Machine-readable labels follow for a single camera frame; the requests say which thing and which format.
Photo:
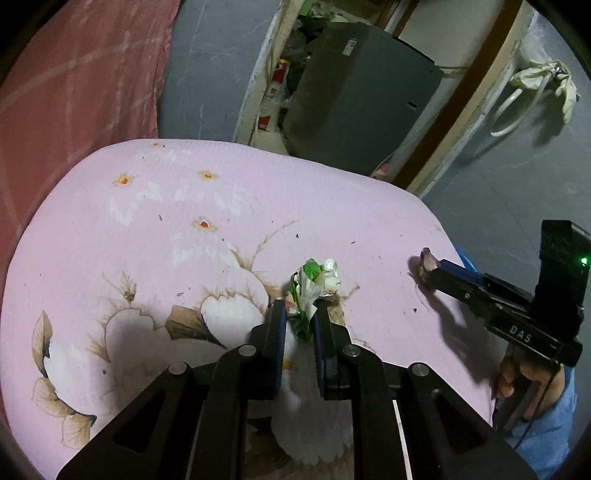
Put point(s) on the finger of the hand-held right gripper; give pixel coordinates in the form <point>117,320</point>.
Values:
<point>457,281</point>

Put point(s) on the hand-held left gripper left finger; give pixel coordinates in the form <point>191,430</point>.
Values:
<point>277,344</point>

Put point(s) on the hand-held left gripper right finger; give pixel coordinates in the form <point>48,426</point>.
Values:
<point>319,353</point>

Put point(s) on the brown nutshell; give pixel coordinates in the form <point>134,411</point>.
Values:
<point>427,268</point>

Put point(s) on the green white wrapper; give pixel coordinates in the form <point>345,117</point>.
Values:
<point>314,288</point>

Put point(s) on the person's right forearm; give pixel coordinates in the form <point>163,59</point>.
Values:
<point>556,429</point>

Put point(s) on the person's right hand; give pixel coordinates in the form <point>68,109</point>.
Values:
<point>507,374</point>

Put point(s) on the pink floral table cover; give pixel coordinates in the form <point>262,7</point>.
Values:
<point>184,258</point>

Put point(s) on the pink item on floor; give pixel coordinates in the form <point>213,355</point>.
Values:
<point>381,171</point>

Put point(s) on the white hanging cloth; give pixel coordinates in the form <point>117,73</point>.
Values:
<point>551,83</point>

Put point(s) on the grey panel board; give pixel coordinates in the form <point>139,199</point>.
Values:
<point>360,92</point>

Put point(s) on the pink checked cloth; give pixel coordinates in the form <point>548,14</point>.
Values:
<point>78,92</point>

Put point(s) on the wooden door frame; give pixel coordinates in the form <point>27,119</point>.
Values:
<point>466,106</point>

